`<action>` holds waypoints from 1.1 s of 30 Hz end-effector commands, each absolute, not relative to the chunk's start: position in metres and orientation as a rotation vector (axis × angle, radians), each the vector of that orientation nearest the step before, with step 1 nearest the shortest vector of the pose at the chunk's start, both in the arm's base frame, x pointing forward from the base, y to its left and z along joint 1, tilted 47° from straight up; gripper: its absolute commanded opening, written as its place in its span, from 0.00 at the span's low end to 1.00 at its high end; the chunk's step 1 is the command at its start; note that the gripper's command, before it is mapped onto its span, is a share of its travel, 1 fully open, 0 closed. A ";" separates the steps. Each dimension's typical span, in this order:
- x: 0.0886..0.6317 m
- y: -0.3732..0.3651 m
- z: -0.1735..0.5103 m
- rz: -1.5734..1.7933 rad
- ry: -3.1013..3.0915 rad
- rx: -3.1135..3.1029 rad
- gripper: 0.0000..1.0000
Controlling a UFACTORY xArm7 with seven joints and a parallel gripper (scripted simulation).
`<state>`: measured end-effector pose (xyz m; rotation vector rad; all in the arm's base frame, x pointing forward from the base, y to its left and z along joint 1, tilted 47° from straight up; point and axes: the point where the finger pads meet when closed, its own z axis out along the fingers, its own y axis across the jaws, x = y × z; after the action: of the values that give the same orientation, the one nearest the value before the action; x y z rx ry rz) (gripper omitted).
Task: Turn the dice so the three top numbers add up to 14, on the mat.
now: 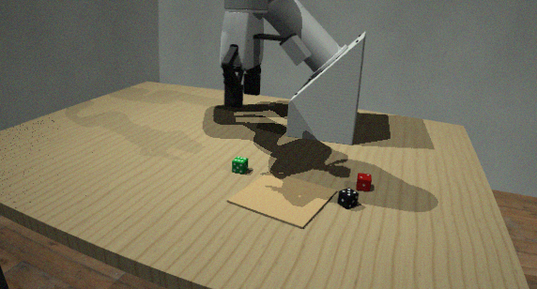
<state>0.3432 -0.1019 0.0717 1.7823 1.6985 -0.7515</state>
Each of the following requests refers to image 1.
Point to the dark green die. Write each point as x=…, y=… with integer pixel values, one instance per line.
x=239, y=165

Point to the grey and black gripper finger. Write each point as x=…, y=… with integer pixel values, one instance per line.
x=233, y=89
x=252, y=81

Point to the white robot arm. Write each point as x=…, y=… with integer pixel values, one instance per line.
x=301, y=35

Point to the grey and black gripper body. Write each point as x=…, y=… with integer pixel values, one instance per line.
x=239, y=26

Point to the black die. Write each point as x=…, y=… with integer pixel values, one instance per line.
x=348, y=198

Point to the red die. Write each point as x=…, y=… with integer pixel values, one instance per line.
x=364, y=182

